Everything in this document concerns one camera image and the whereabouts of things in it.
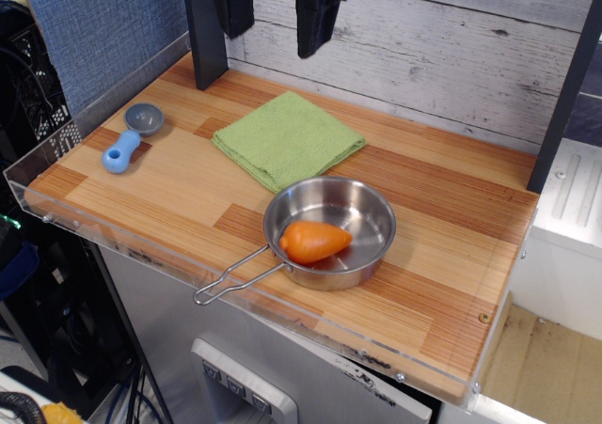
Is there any black plastic crate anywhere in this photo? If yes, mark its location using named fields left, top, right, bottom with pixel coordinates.
left=1, top=0, right=71, bottom=141

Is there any blue grey ice cream scoop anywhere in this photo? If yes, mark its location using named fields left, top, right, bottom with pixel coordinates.
left=102, top=102, right=165, bottom=174

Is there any black left vertical post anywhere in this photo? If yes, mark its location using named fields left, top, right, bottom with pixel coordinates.
left=184, top=0, right=229, bottom=90

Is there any stainless steel cabinet with dispenser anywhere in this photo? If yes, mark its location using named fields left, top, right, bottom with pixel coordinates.
left=97, top=247, right=440, bottom=423

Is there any black braided cable sleeve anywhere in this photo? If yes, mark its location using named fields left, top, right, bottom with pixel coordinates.
left=0, top=392, right=48, bottom=424

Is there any black right vertical post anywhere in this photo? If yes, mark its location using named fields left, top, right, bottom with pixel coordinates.
left=527, top=0, right=601, bottom=194

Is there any orange plastic toy carrot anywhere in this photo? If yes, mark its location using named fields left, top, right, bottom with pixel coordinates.
left=278, top=220, right=354, bottom=265

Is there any stainless steel pan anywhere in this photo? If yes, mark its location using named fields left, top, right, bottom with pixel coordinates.
left=193, top=176, right=397, bottom=306

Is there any clear acrylic table guard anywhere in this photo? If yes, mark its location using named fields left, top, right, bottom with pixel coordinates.
left=8, top=56, right=538, bottom=405

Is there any green folded cloth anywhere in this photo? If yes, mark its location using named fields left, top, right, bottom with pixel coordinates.
left=212, top=91, right=366, bottom=194

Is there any black vertical post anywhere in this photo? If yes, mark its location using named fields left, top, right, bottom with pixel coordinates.
left=184, top=0, right=229, bottom=90
left=527, top=0, right=601, bottom=194

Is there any white metal side unit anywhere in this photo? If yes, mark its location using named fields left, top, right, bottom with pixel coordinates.
left=509, top=139, right=601, bottom=339

